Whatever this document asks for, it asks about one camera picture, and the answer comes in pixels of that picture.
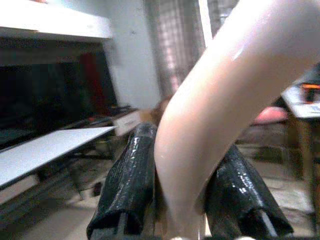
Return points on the black flat television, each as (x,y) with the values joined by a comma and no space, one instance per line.
(50,95)

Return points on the white top low table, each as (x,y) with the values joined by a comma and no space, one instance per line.
(45,150)

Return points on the white wall shelf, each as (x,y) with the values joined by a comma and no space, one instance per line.
(50,22)

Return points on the pink cushion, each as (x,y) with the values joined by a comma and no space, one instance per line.
(271,115)

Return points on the white television console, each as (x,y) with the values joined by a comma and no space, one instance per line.
(130,121)

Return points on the orange item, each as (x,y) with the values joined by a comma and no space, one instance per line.
(311,86)

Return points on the grey top side table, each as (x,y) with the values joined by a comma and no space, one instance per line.
(300,105)

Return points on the checked grey curtain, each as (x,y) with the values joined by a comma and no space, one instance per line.
(175,50)

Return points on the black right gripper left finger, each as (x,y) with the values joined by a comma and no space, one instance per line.
(130,180)

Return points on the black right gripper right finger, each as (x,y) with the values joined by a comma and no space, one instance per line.
(237,190)

